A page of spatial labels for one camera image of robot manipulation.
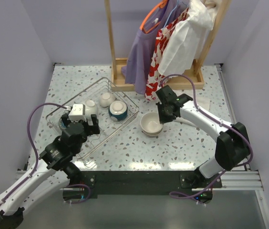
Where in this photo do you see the teal and white bowl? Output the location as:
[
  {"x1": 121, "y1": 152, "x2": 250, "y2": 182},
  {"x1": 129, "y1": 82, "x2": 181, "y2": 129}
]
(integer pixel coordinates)
[{"x1": 108, "y1": 100, "x2": 128, "y2": 121}]

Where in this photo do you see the folded white cloth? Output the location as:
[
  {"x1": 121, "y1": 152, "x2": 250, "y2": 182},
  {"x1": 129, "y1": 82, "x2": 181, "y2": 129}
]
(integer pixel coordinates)
[{"x1": 173, "y1": 90, "x2": 211, "y2": 127}]

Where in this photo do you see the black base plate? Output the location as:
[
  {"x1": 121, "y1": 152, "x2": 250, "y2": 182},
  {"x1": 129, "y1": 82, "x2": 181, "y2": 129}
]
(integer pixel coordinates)
[{"x1": 62, "y1": 170, "x2": 222, "y2": 201}]

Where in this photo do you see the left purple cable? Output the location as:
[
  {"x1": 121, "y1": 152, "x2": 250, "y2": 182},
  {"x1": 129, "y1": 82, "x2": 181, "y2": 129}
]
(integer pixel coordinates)
[{"x1": 0, "y1": 102, "x2": 71, "y2": 227}]

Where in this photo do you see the purple shirt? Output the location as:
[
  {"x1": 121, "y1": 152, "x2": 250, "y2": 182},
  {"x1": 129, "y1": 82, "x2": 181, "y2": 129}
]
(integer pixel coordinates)
[{"x1": 121, "y1": 0, "x2": 185, "y2": 95}]

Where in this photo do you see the wooden clothes rack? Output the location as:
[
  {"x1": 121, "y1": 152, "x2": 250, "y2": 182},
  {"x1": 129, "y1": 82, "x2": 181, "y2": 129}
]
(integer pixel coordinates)
[{"x1": 104, "y1": 0, "x2": 233, "y2": 93}]

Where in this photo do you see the red white floral garment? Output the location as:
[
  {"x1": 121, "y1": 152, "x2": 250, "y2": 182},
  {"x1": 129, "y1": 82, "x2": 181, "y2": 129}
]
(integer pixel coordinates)
[{"x1": 145, "y1": 7, "x2": 189, "y2": 101}]

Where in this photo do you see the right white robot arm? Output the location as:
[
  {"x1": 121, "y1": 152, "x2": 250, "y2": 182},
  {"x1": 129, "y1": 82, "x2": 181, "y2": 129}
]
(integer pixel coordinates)
[{"x1": 156, "y1": 85, "x2": 252, "y2": 187}]

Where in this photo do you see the blue hanger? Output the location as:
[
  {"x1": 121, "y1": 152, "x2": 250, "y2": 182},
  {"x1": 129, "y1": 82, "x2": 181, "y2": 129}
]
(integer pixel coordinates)
[{"x1": 163, "y1": 0, "x2": 189, "y2": 27}]

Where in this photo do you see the red bowl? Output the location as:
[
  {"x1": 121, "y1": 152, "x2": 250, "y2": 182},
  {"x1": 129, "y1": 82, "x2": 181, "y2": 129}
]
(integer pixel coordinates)
[{"x1": 143, "y1": 131, "x2": 161, "y2": 137}]

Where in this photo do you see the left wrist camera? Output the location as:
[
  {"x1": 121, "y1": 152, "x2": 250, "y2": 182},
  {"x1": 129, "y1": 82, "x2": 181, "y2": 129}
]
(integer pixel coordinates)
[{"x1": 64, "y1": 104, "x2": 86, "y2": 122}]

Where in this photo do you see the orange hanger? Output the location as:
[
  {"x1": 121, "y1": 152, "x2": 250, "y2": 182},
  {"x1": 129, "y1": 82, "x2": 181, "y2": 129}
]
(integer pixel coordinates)
[{"x1": 139, "y1": 0, "x2": 169, "y2": 34}]

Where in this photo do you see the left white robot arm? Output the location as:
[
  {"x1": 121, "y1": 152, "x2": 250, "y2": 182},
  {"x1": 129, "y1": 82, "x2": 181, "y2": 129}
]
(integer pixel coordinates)
[{"x1": 0, "y1": 114, "x2": 100, "y2": 229}]

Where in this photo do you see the blue floral bowl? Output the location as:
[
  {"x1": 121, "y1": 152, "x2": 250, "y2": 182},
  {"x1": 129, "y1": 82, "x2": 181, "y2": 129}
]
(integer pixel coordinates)
[{"x1": 58, "y1": 119, "x2": 70, "y2": 130}]

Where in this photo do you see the white ribbed bowl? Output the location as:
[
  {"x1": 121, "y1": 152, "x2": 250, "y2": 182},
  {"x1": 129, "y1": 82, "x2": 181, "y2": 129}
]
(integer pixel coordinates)
[{"x1": 82, "y1": 99, "x2": 99, "y2": 119}]

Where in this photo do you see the wire dish rack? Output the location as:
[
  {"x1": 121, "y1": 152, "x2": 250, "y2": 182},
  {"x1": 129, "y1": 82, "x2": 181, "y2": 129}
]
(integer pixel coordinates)
[{"x1": 46, "y1": 77, "x2": 139, "y2": 159}]

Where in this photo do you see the white hanging garment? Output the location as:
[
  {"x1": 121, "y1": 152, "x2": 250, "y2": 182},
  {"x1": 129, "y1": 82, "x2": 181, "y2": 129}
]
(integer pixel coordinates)
[{"x1": 158, "y1": 0, "x2": 222, "y2": 76}]

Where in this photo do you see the beige bowl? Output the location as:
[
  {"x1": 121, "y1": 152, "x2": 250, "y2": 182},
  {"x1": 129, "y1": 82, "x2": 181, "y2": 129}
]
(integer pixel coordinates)
[{"x1": 140, "y1": 112, "x2": 163, "y2": 133}]

